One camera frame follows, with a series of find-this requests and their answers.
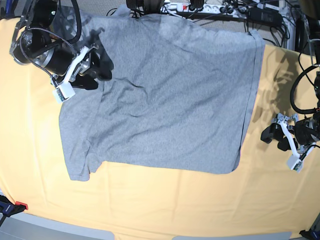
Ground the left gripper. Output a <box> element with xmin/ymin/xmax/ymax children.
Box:
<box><xmin>260</xmin><ymin>117</ymin><xmax>320</xmax><ymax>151</ymax></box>

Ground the grey t-shirt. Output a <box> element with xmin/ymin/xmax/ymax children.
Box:
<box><xmin>59</xmin><ymin>10</ymin><xmax>265</xmax><ymax>181</ymax></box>

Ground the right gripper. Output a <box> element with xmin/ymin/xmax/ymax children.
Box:
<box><xmin>43</xmin><ymin>48</ymin><xmax>114</xmax><ymax>91</ymax></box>

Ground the red and black clamp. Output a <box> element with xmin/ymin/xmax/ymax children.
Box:
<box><xmin>0</xmin><ymin>195</ymin><xmax>29</xmax><ymax>217</ymax></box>

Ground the yellow table cloth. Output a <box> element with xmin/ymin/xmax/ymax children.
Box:
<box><xmin>0</xmin><ymin>19</ymin><xmax>320</xmax><ymax>240</ymax></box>

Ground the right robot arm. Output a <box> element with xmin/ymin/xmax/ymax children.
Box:
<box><xmin>9</xmin><ymin>0</ymin><xmax>114</xmax><ymax>90</ymax></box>

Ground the black clamp right corner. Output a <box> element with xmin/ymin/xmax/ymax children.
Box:
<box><xmin>299</xmin><ymin>229</ymin><xmax>320</xmax><ymax>240</ymax></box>

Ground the black power adapter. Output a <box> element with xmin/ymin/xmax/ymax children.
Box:
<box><xmin>248</xmin><ymin>7</ymin><xmax>283</xmax><ymax>27</ymax></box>

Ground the white power strip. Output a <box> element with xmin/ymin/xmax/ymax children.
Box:
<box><xmin>160</xmin><ymin>0</ymin><xmax>249</xmax><ymax>19</ymax></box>

